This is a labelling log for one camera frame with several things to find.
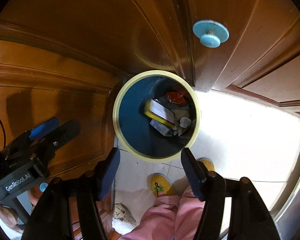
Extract red snack wrapper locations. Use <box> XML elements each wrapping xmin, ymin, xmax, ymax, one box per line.
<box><xmin>165</xmin><ymin>92</ymin><xmax>187</xmax><ymax>107</ymax></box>

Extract white small carton box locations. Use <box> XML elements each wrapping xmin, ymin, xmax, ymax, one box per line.
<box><xmin>150</xmin><ymin>119</ymin><xmax>173</xmax><ymax>137</ymax></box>

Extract yellow rimmed trash bin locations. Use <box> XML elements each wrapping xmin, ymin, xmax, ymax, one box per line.
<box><xmin>113</xmin><ymin>70</ymin><xmax>200</xmax><ymax>163</ymax></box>

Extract right yellow slipper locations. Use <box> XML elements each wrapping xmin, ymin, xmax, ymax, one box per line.
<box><xmin>197</xmin><ymin>158</ymin><xmax>215</xmax><ymax>172</ymax></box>

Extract yellow slipper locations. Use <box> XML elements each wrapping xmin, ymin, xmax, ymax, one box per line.
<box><xmin>197</xmin><ymin>158</ymin><xmax>215</xmax><ymax>172</ymax></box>
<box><xmin>148</xmin><ymin>173</ymin><xmax>177</xmax><ymax>198</ymax></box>

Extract pink trouser legs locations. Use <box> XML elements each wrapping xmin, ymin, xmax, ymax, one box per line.
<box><xmin>120</xmin><ymin>187</ymin><xmax>205</xmax><ymax>240</ymax></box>

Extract left yellow slipper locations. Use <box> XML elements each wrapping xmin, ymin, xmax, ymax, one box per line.
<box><xmin>148</xmin><ymin>173</ymin><xmax>177</xmax><ymax>198</ymax></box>

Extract brown wooden cabinet door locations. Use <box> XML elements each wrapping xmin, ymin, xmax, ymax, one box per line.
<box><xmin>0</xmin><ymin>0</ymin><xmax>195</xmax><ymax>177</ymax></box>

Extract yellow red spice box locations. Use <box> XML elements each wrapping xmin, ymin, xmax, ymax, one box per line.
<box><xmin>144</xmin><ymin>99</ymin><xmax>177</xmax><ymax>129</ymax></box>

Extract blue cabinet knob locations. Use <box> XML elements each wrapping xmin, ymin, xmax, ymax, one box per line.
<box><xmin>192</xmin><ymin>20</ymin><xmax>230</xmax><ymax>48</ymax></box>

